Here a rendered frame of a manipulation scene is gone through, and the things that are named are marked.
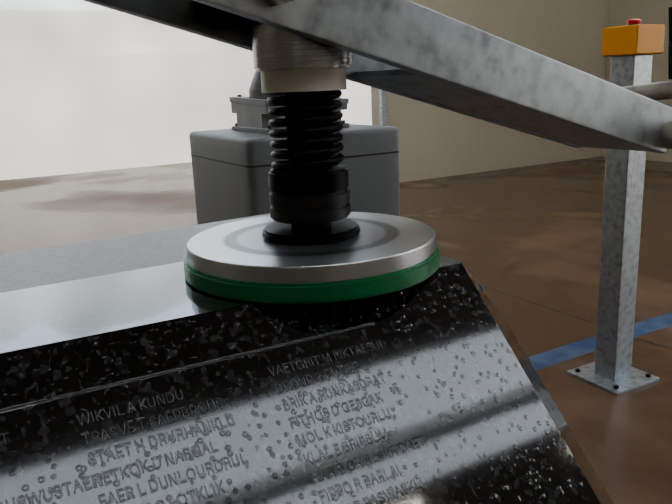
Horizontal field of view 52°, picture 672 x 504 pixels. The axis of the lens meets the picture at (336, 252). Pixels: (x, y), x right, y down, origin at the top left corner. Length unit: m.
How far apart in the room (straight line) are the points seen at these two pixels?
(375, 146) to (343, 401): 1.19
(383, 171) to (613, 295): 0.93
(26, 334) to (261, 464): 0.18
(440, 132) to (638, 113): 6.12
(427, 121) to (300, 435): 6.36
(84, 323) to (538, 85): 0.44
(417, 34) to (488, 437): 0.31
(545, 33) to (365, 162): 6.30
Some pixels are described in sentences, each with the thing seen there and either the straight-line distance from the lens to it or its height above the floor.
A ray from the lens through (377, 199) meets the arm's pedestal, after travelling 1.65.
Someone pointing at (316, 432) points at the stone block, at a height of 0.73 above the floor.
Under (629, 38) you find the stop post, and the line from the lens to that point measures 2.14.
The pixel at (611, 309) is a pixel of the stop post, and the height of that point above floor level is 0.24.
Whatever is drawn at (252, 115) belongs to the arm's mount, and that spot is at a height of 0.89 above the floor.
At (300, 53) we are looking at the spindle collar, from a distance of 0.54.
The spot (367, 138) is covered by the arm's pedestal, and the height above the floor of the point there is 0.83.
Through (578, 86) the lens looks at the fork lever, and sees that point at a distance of 0.71.
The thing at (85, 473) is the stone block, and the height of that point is 0.74.
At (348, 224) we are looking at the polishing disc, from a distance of 0.59.
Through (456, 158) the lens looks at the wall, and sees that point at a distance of 7.03.
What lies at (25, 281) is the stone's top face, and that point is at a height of 0.80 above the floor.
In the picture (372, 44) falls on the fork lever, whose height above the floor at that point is 0.98.
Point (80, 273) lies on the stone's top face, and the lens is 0.64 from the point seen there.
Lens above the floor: 0.96
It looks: 14 degrees down
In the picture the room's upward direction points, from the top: 2 degrees counter-clockwise
